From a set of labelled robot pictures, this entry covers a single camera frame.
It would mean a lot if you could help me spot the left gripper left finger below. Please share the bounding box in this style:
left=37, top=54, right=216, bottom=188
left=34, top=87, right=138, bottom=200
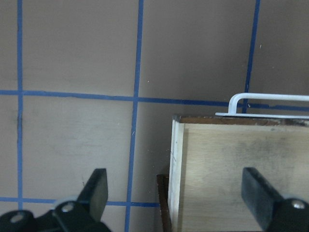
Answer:
left=0, top=168, right=111, bottom=232

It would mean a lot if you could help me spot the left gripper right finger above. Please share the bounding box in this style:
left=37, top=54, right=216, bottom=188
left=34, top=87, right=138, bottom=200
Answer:
left=241, top=167, right=309, bottom=232

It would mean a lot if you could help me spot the light wooden drawer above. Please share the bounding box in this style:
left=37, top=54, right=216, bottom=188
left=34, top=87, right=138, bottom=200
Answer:
left=168, top=93, right=309, bottom=232

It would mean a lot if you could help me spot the dark brown wooden cabinet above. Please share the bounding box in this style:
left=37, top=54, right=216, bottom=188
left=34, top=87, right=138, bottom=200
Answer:
left=156, top=174, right=172, bottom=232

